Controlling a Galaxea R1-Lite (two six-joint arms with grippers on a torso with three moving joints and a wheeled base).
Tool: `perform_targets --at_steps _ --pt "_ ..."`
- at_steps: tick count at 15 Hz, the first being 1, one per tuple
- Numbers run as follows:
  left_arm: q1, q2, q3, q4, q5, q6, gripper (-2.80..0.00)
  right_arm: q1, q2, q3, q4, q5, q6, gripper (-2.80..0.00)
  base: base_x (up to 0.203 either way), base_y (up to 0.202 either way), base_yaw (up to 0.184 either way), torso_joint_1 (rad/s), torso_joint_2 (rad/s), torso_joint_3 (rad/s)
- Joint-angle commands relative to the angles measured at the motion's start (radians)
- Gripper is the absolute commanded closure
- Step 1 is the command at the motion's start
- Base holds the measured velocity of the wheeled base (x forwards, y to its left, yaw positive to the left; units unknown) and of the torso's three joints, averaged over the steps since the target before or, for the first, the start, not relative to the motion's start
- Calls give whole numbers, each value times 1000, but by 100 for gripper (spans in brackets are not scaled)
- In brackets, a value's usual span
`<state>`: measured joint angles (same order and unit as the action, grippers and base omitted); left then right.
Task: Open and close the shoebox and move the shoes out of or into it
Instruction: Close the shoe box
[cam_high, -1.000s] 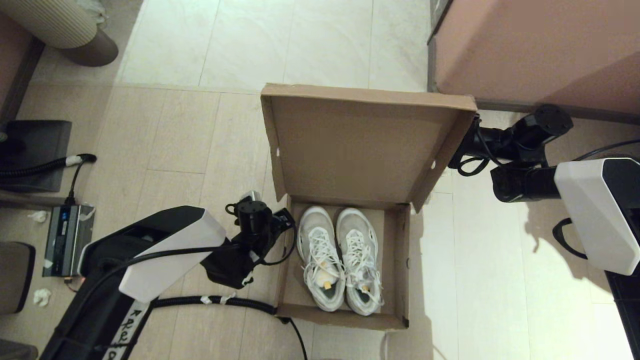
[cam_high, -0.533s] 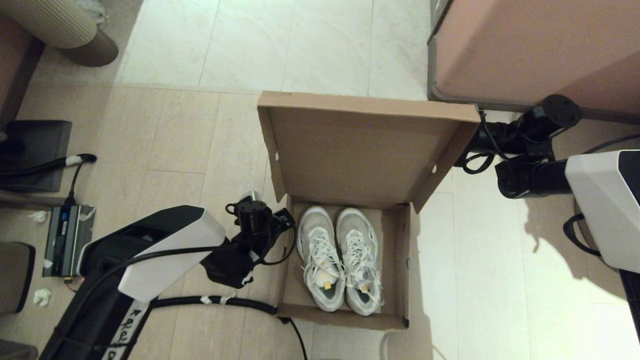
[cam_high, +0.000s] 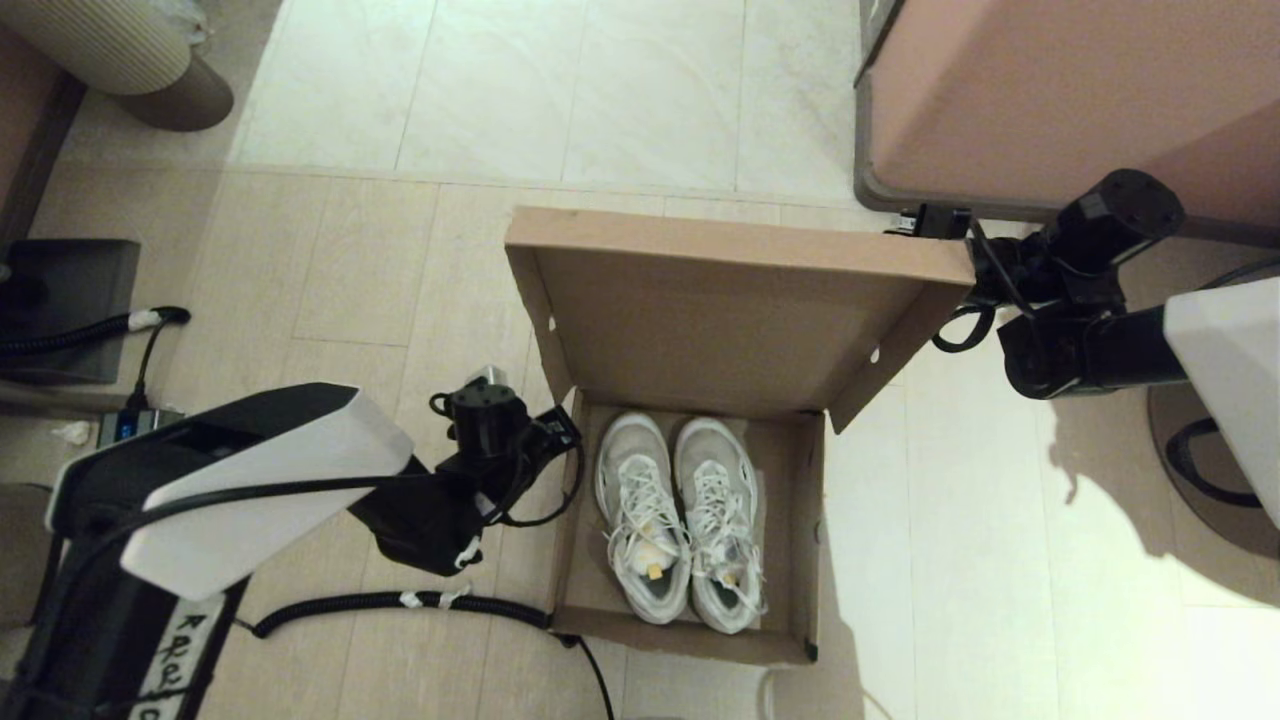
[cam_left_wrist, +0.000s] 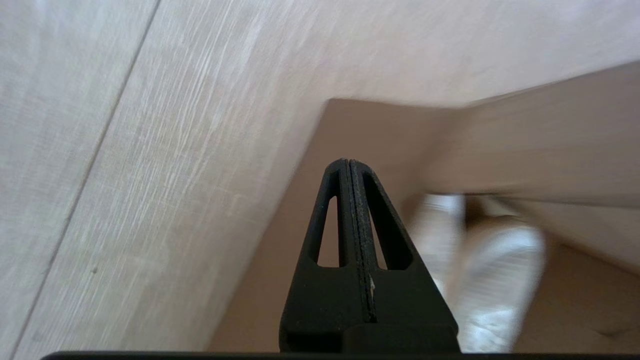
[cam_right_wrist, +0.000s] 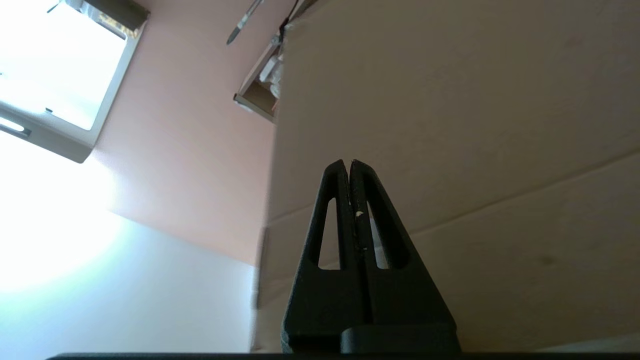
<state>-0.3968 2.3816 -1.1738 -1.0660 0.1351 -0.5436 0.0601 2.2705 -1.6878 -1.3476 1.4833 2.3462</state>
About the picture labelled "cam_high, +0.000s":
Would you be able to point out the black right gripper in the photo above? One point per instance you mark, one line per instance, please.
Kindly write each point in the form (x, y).
(1030, 270)

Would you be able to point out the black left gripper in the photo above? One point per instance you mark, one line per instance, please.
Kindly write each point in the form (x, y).
(510, 460)

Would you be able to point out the white mesh sneaker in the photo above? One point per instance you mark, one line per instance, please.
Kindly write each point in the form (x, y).
(635, 470)
(720, 470)

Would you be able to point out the cardboard shoe box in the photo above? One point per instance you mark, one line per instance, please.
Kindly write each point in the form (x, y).
(720, 320)

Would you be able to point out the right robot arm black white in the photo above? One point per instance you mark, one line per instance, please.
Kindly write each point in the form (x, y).
(1090, 350)

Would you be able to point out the grey power inverter box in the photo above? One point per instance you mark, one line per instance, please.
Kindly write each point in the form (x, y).
(125, 428)

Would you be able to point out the pink cabinet dark trim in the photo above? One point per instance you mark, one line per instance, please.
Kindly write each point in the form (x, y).
(1050, 100)

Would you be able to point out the white handwritten label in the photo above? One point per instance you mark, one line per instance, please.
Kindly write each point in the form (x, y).
(180, 650)

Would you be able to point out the crumpled white tissue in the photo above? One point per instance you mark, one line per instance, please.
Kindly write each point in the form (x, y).
(75, 434)

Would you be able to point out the black flat panel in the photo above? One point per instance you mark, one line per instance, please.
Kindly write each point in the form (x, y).
(70, 290)

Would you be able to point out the dark padded stool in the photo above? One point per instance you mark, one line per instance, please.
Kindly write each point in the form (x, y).
(20, 540)

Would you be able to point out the white crumpled plastic bag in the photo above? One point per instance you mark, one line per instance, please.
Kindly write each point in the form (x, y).
(186, 20)

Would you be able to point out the brown wooden furniture side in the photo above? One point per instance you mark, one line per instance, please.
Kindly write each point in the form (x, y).
(25, 130)

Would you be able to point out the beige ribbed pedestal brown base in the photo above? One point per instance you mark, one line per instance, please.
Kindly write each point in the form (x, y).
(100, 45)
(1230, 530)

